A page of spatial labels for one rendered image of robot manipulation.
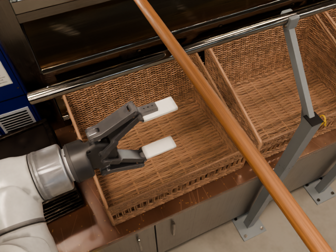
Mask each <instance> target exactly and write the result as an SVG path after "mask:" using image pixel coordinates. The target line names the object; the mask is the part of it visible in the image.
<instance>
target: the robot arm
mask: <svg viewBox="0 0 336 252"><path fill-rule="evenodd" d="M128 110H129V111H128ZM176 110H178V106H177V105H176V103H175V102H174V100H173V99H172V97H171V96H170V97H167V98H165V99H162V100H159V101H157V102H151V103H148V104H146V105H143V106H140V107H136V106H135V104H134V103H133V102H132V101H129V102H127V103H126V104H125V105H123V106H122V107H120V108H119V109H117V110H116V111H115V112H113V113H112V114H110V115H109V116H108V117H106V118H105V119H103V120H102V121H101V122H99V123H98V124H96V125H94V126H91V127H89V128H87V129H86V130H85V133H86V136H87V138H88V141H87V142H83V141H82V140H81V139H78V140H75V141H72V142H70V143H67V144H64V146H63V149H61V148H60V147H59V145H58V144H53V145H51V146H48V147H45V148H43V149H40V150H37V151H33V152H31V153H29V154H26V155H23V156H17V157H8V158H4V159H1V160H0V252H59V251H58V249H57V246H56V243H55V241H54V238H53V237H52V235H51V233H50V231H49V229H48V226H47V224H46V221H45V217H44V212H43V204H42V202H44V201H46V200H50V199H52V198H53V197H56V196H58V195H61V194H63V193H66V192H68V191H70V190H73V189H74V187H75V185H74V181H76V182H79V183H80V182H82V181H85V180H87V179H90V178H92V177H94V176H95V171H94V170H95V169H99V170H100V173H101V175H102V176H105V175H108V174H111V173H115V172H120V171H126V170H132V169H137V168H142V167H144V166H145V164H144V163H145V162H146V161H147V159H150V158H152V157H154V156H157V155H159V154H162V153H164V152H166V151H169V150H171V149H174V148H176V147H177V145H176V144H175V142H174V140H173V139H172V137H171V136H167V137H165V138H162V139H160V140H157V141H155V142H152V143H150V144H147V145H145V146H142V147H140V148H139V150H132V149H118V148H117V145H118V144H119V140H120V139H121V138H122V137H123V136H125V135H126V134H127V133H128V132H129V131H130V130H131V129H132V128H133V127H134V126H135V125H136V124H137V123H138V122H139V121H140V122H143V123H144V122H147V121H150V120H152V119H155V118H158V117H160V116H163V115H165V114H168V113H171V112H173V111H176Z"/></svg>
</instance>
